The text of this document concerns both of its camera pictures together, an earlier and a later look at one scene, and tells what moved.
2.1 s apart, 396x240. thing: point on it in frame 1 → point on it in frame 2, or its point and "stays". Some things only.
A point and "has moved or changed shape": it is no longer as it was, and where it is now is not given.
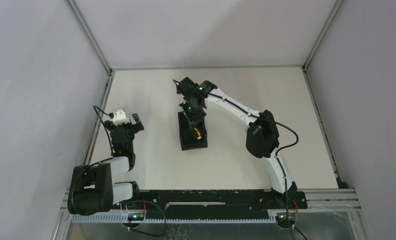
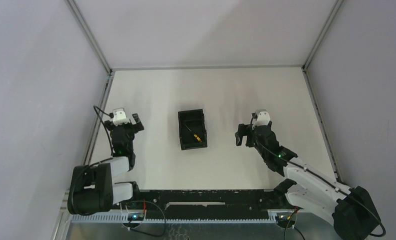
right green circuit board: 282,218 stays
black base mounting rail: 188,204 stays
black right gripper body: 193,114 → 251,142
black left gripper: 123,126 stays
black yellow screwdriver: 199,136 has moved or changed shape
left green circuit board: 135,216 stays
